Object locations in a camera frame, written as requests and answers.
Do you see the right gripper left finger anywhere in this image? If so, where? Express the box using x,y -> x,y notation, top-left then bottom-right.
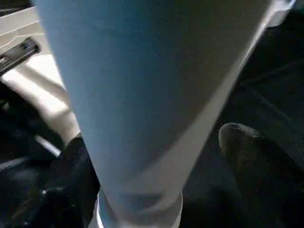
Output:
28,137 -> 102,228

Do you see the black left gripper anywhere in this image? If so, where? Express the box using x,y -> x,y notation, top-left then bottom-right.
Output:
0,38 -> 41,75

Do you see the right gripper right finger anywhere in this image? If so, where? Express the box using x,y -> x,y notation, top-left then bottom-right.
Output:
218,122 -> 304,228

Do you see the white plastic table top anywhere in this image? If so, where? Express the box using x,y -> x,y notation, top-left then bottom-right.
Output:
0,0 -> 298,144

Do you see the black work mat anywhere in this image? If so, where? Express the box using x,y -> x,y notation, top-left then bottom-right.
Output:
180,14 -> 304,228

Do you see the white plastic table leg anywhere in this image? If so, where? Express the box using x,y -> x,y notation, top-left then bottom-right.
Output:
33,0 -> 281,228

